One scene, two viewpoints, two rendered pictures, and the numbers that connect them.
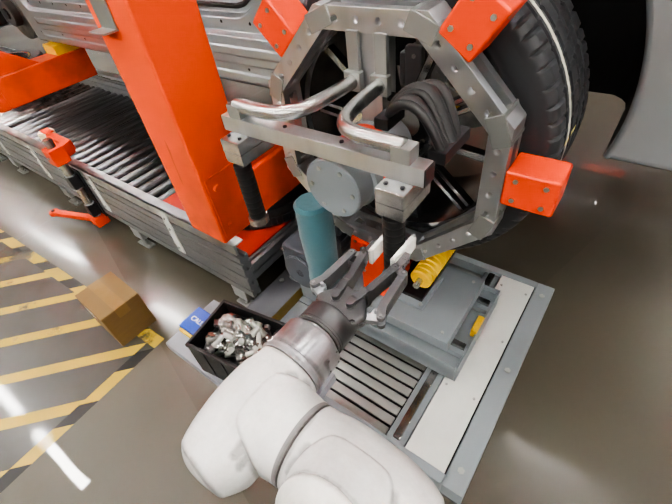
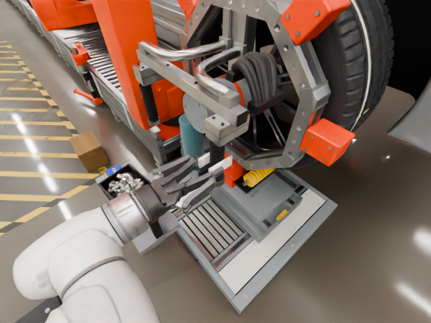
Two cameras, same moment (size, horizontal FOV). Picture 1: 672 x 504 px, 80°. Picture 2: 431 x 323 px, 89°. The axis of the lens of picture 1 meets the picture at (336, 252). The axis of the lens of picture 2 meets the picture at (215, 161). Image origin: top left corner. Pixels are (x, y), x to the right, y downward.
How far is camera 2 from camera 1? 0.19 m
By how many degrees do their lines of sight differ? 6
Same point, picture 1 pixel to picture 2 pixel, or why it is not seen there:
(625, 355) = (369, 256)
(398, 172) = (222, 112)
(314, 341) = (129, 212)
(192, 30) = not seen: outside the picture
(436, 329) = (256, 211)
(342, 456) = (94, 306)
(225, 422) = (42, 253)
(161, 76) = (113, 18)
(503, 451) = (275, 291)
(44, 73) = (85, 11)
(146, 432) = not seen: hidden behind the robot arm
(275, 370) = (92, 226)
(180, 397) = not seen: hidden behind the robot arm
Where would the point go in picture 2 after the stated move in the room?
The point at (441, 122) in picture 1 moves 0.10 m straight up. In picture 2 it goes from (261, 84) to (271, 29)
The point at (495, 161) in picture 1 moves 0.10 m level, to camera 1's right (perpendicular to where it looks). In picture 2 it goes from (301, 120) to (343, 123)
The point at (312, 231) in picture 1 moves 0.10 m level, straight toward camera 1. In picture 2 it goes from (186, 136) to (182, 155)
